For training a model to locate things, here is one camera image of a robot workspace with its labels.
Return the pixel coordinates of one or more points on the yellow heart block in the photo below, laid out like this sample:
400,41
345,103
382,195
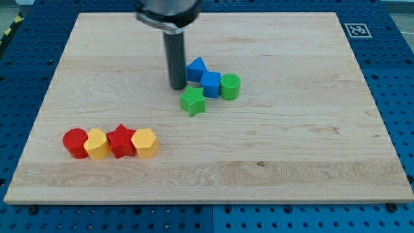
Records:
97,145

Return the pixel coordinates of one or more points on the blue cube block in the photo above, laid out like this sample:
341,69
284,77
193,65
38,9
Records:
210,82

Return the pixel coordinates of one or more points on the yellow hexagon block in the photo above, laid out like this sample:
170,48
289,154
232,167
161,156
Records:
145,142

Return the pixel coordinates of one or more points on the wooden board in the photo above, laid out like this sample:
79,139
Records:
304,129

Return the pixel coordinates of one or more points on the green cylinder block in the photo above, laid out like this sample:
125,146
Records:
229,86

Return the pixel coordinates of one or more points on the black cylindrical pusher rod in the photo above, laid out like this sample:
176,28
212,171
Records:
176,62

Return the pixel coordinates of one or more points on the red star block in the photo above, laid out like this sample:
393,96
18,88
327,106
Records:
120,142

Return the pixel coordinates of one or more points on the green star block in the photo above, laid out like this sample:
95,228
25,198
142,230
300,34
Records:
193,101

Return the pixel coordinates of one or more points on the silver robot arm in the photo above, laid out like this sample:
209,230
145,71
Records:
171,17

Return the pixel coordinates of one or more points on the red cylinder block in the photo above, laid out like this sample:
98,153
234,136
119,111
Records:
73,141

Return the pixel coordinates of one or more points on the blue triangle block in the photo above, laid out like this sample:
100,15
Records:
195,70

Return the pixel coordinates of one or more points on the white fiducial marker tag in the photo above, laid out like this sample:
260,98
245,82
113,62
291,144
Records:
357,30

